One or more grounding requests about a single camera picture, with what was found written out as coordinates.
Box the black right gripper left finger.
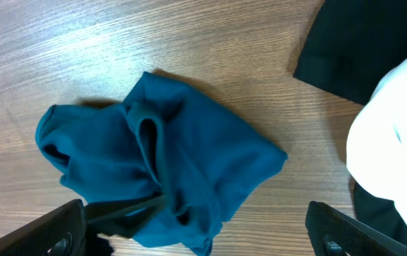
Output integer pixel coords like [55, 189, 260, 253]
[0, 199, 87, 256]

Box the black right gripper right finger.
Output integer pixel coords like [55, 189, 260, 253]
[305, 201, 407, 256]

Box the dark blue shirt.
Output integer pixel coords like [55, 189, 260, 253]
[36, 73, 287, 255]

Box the white shirt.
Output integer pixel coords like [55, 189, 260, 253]
[346, 59, 407, 225]

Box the black garment at right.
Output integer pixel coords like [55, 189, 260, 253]
[293, 0, 407, 105]

